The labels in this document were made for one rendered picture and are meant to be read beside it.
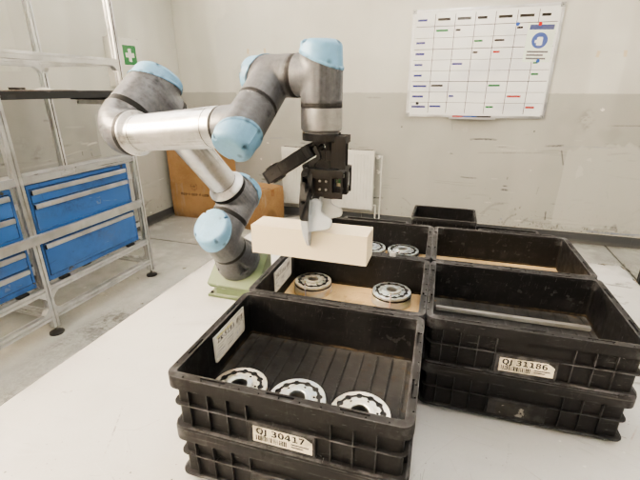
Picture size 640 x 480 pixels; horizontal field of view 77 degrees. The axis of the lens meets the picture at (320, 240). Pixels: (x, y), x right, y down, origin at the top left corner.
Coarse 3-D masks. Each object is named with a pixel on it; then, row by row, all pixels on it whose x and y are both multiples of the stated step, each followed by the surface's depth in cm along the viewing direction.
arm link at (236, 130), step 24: (240, 96) 68; (264, 96) 68; (120, 120) 82; (144, 120) 79; (168, 120) 75; (192, 120) 71; (216, 120) 68; (240, 120) 65; (264, 120) 68; (120, 144) 83; (144, 144) 81; (168, 144) 77; (192, 144) 74; (216, 144) 67; (240, 144) 65
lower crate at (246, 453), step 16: (192, 432) 68; (192, 448) 71; (208, 448) 70; (224, 448) 67; (240, 448) 65; (256, 448) 65; (192, 464) 72; (208, 464) 71; (224, 464) 69; (240, 464) 69; (256, 464) 67; (272, 464) 66; (288, 464) 64; (304, 464) 63; (320, 464) 63
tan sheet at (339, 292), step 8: (288, 288) 114; (336, 288) 114; (344, 288) 114; (352, 288) 114; (360, 288) 114; (368, 288) 114; (328, 296) 110; (336, 296) 110; (344, 296) 110; (352, 296) 110; (360, 296) 110; (368, 296) 110; (416, 296) 110; (368, 304) 106; (416, 304) 106
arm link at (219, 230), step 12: (204, 216) 119; (216, 216) 118; (228, 216) 118; (240, 216) 122; (204, 228) 118; (216, 228) 117; (228, 228) 116; (240, 228) 122; (204, 240) 116; (216, 240) 116; (228, 240) 118; (240, 240) 124; (216, 252) 120; (228, 252) 121; (240, 252) 126
